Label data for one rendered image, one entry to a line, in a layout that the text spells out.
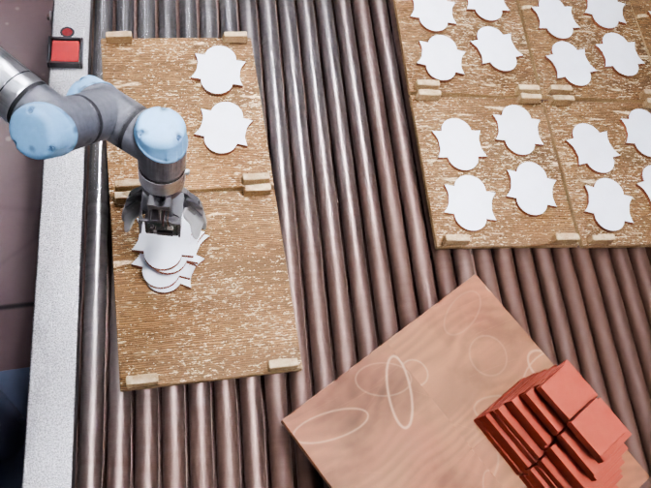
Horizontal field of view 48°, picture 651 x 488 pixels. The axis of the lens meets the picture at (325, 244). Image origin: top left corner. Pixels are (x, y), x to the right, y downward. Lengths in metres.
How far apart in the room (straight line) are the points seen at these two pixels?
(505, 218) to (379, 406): 0.59
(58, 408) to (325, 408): 0.49
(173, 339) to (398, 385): 0.44
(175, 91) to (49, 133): 0.75
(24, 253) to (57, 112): 1.59
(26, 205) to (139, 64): 1.03
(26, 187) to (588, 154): 1.81
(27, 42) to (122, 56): 1.30
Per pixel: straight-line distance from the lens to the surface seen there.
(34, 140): 1.04
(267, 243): 1.55
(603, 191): 1.89
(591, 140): 1.96
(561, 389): 1.28
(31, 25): 3.11
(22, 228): 2.64
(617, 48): 2.20
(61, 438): 1.46
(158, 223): 1.27
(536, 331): 1.69
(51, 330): 1.51
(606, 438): 1.30
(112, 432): 1.45
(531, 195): 1.79
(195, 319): 1.48
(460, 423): 1.42
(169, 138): 1.09
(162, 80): 1.75
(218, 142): 1.65
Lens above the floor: 2.33
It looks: 63 degrees down
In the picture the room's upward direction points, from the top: 24 degrees clockwise
